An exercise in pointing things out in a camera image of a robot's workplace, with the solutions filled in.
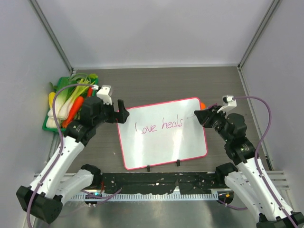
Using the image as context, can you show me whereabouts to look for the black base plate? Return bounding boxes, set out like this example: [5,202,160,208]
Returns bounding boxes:
[74,171,244,195]

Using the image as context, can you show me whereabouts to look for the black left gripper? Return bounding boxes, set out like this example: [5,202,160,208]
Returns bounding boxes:
[93,98,129,127]

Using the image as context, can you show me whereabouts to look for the orange toy carrot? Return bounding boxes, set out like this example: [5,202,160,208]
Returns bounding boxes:
[62,96,85,128]

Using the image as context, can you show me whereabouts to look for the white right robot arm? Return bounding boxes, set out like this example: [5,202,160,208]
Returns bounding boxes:
[194,105,304,228]

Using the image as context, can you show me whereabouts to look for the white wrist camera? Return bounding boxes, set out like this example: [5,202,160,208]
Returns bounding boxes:
[93,85,113,105]
[217,95,237,113]

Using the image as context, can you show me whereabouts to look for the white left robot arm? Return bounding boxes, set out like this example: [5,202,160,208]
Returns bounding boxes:
[16,96,129,224]

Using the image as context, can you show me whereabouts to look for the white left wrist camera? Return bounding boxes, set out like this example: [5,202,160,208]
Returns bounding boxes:
[93,85,113,105]

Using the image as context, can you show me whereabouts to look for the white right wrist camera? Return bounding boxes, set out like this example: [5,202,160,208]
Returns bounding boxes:
[217,95,237,113]

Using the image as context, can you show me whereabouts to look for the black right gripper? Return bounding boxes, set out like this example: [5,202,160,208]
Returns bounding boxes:
[195,104,232,143]

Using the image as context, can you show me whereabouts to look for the red toy chili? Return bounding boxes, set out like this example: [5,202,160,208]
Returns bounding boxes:
[86,87,93,97]

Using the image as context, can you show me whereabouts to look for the orange tangerine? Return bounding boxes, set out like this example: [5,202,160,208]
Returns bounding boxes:
[200,102,206,110]

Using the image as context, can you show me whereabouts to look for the yellow toy pepper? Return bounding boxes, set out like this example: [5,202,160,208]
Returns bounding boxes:
[48,92,56,109]

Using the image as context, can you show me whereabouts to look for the pink framed whiteboard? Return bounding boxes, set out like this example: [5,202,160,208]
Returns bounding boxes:
[117,97,208,171]

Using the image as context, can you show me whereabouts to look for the green white bok choy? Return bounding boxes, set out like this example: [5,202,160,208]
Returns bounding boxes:
[55,77,69,118]

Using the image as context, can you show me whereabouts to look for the white slotted cable duct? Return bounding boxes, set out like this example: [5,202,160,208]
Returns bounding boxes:
[69,191,219,202]

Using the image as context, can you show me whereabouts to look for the green white leek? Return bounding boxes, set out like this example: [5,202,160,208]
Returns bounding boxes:
[58,85,89,120]

